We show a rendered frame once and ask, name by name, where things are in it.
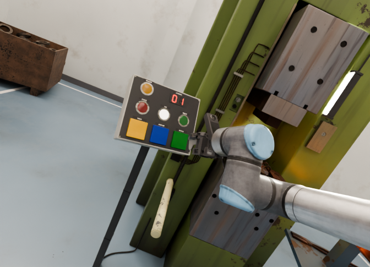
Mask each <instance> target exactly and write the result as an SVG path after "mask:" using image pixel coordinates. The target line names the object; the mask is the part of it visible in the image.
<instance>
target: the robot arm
mask: <svg viewBox="0 0 370 267"><path fill-rule="evenodd" d="M204 120H205V125H206V129H207V133H206V132H198V133H191V134H190V136H189V138H188V140H189V150H191V149H192V147H193V145H195V148H193V151H192V154H193V155H199V156H200V157H204V158H210V159H216V158H220V159H223V158H224V156H227V160H226V165H225V169H224V174H223V177H222V182H221V185H220V192H219V199H220V201H222V202H223V203H226V204H228V205H231V206H234V207H236V208H239V209H241V210H244V211H247V212H249V213H252V212H253V211H254V209H258V210H263V211H266V212H270V213H273V214H276V215H279V216H282V217H284V218H286V219H289V220H291V221H294V222H298V223H302V224H304V225H307V226H309V227H312V228H315V229H316V230H319V231H322V232H324V233H327V234H329V235H332V236H334V237H337V238H339V239H341V240H344V241H347V242H349V243H352V244H354V245H356V246H359V247H361V248H364V249H366V250H369V251H370V200H367V199H362V198H356V197H352V196H348V195H343V194H338V193H332V192H327V191H323V190H318V189H313V188H307V187H305V186H302V185H299V184H293V183H288V182H283V181H280V180H277V179H274V178H271V177H268V176H264V175H261V174H260V172H261V169H262V163H263V160H266V159H268V158H269V157H270V156H271V155H272V153H273V151H274V138H273V136H272V133H271V132H270V130H269V129H268V128H267V127H266V126H264V125H261V124H248V125H245V126H236V127H225V128H220V126H219V122H218V120H217V116H216V115H212V114H210V113H206V114H205V116H204Z"/></svg>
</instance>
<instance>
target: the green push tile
mask: <svg viewBox="0 0 370 267"><path fill-rule="evenodd" d="M187 140H188V134H184V133H181V132H177V131H173V136H172V141H171V146H170V147H172V148H176V149H180V150H186V145H187Z"/></svg>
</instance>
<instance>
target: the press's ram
mask: <svg viewBox="0 0 370 267"><path fill-rule="evenodd" d="M368 35H369V33H367V32H365V31H363V30H361V29H359V28H357V27H355V26H353V25H351V24H349V23H347V22H345V21H343V20H341V19H338V18H336V17H334V16H332V15H330V14H328V13H326V12H324V11H322V10H320V9H318V8H316V7H314V6H312V5H310V4H309V5H307V6H305V7H304V8H302V9H300V10H299V11H297V12H296V13H294V14H293V15H291V16H290V18H289V20H288V22H287V24H286V26H285V28H284V30H283V32H282V33H281V35H280V37H279V39H278V41H277V43H276V45H275V47H274V49H273V50H272V52H271V54H270V56H269V58H268V60H267V62H266V64H265V66H264V67H263V69H262V71H261V73H260V75H259V77H258V79H257V81H256V82H255V84H254V86H253V88H255V89H258V90H261V91H265V92H268V93H270V94H273V95H275V96H277V97H280V98H282V99H284V100H286V101H288V102H290V103H292V104H294V105H297V106H299V107H301V108H304V109H305V110H307V111H308V112H311V113H314V114H317V113H318V112H319V110H320V109H321V107H322V106H323V104H324V103H325V101H326V99H327V98H328V96H329V95H330V93H331V92H332V90H333V88H334V87H335V85H336V84H337V83H338V81H339V80H340V78H341V76H342V75H343V73H344V72H345V70H346V69H347V67H348V66H349V64H350V63H351V61H352V60H353V58H354V56H355V55H356V53H357V52H358V50H359V49H360V47H361V46H362V44H363V43H364V41H365V39H366V38H367V36H368Z"/></svg>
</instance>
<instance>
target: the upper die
mask: <svg viewBox="0 0 370 267"><path fill-rule="evenodd" d="M246 101H247V102H249V103H250V104H251V105H253V106H254V107H256V108H257V109H259V110H261V111H262V112H265V113H267V114H269V115H271V116H273V117H275V118H277V119H280V120H282V121H284V122H286V123H288V124H290V125H293V126H295V127H298V125H299V124H300V122H301V120H302V119H303V117H304V116H305V114H306V113H307V110H305V109H304V108H301V107H299V106H297V105H294V104H292V103H290V102H288V101H286V100H284V99H282V98H280V97H277V96H275V95H273V94H270V93H268V92H265V91H261V90H258V89H255V88H252V90H251V91H250V93H249V95H248V97H247V99H246Z"/></svg>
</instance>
